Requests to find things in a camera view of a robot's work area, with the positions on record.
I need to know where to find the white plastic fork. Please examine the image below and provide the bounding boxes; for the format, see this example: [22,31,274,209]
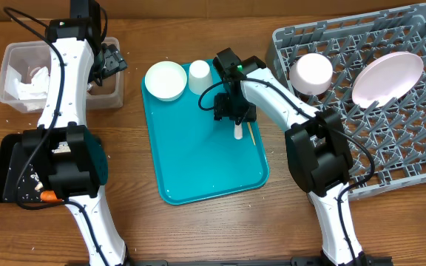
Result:
[234,124,243,140]

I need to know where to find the white napkin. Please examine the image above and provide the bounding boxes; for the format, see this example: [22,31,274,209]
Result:
[0,66,50,113]

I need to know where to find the rice and peanut scraps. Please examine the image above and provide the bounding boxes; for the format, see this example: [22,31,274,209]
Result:
[7,166,46,197]

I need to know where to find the orange carrot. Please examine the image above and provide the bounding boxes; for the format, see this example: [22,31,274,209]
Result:
[40,191,63,203]

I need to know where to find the white round plate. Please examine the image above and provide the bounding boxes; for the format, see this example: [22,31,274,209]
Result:
[351,52,424,109]

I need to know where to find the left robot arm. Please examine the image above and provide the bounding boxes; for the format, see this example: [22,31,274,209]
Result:
[22,1,132,265]

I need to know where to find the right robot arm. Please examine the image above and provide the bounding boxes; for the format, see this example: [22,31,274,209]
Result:
[211,48,371,265]

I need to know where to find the grey dishwasher rack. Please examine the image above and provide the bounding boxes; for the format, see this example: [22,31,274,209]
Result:
[266,3,426,200]

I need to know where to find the wooden chopstick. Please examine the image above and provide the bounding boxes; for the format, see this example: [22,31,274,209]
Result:
[247,122,256,146]

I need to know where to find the white paper cup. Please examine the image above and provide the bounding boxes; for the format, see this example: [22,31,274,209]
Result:
[188,60,213,95]

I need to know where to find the teal plastic serving tray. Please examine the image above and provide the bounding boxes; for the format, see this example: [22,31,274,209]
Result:
[141,64,270,205]

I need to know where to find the clear plastic bin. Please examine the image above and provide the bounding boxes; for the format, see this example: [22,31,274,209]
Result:
[0,41,124,113]

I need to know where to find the black plastic tray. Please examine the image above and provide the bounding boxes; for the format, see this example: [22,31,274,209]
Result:
[0,133,103,204]

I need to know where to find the cardboard wall panel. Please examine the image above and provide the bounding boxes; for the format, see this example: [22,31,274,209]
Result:
[0,0,426,21]

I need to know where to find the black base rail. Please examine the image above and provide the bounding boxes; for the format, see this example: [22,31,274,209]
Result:
[131,254,393,266]

